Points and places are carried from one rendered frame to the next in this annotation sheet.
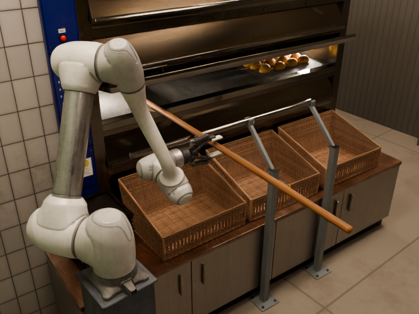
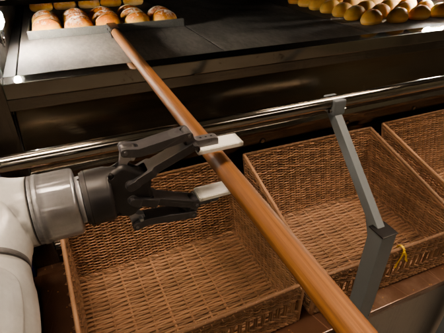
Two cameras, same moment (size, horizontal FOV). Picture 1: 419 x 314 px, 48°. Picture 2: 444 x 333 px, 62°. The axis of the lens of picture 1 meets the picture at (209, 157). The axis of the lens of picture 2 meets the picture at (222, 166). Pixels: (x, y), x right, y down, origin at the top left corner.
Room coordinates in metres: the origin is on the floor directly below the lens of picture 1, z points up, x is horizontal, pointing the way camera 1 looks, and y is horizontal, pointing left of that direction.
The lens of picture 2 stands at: (1.50, -0.13, 1.49)
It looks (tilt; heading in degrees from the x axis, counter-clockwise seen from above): 33 degrees down; 12
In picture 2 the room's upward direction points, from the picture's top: straight up
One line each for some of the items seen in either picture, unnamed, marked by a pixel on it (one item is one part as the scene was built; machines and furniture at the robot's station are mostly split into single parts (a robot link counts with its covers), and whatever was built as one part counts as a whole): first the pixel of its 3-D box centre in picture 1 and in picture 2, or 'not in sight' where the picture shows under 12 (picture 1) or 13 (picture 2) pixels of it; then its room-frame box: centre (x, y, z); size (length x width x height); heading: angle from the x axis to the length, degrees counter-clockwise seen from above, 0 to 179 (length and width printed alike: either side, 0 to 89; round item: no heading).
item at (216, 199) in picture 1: (182, 201); (174, 258); (2.20, 0.15, 0.72); 0.56 x 0.49 x 0.28; 127
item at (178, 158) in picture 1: (174, 159); (60, 204); (1.83, 0.15, 1.19); 0.09 x 0.06 x 0.09; 36
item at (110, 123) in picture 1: (234, 92); (309, 49); (2.77, -0.15, 1.16); 1.80 x 0.06 x 0.04; 125
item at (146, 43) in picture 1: (238, 32); not in sight; (2.75, -0.17, 1.54); 1.79 x 0.11 x 0.19; 125
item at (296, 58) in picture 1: (260, 55); (363, 2); (3.45, -0.39, 1.21); 0.61 x 0.48 x 0.06; 35
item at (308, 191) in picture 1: (261, 171); (345, 205); (2.54, -0.33, 0.72); 0.56 x 0.49 x 0.28; 124
